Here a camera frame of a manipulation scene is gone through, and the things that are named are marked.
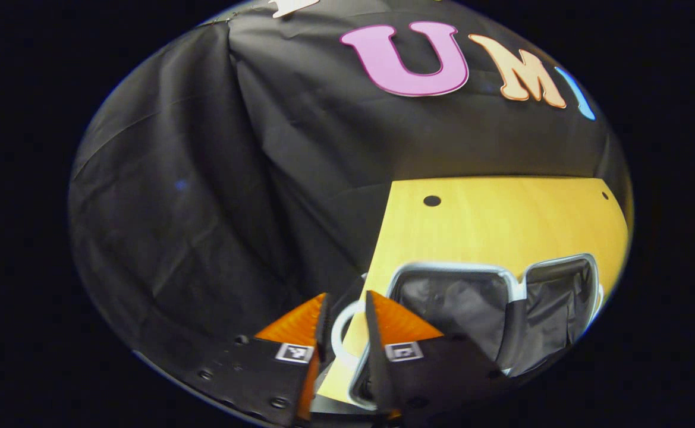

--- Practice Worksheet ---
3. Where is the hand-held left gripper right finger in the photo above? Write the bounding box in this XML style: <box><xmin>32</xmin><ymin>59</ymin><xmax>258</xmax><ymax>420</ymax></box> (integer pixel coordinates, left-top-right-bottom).
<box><xmin>364</xmin><ymin>290</ymin><xmax>505</xmax><ymax>420</ymax></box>

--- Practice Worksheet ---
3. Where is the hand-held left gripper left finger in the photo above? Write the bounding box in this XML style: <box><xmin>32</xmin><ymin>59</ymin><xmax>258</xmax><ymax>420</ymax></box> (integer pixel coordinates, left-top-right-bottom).
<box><xmin>196</xmin><ymin>291</ymin><xmax>331</xmax><ymax>427</ymax></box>

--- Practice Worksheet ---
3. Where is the white suitcase black lining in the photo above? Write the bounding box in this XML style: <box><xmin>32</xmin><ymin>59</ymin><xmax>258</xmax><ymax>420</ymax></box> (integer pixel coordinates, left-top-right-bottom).
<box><xmin>312</xmin><ymin>253</ymin><xmax>603</xmax><ymax>417</ymax></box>

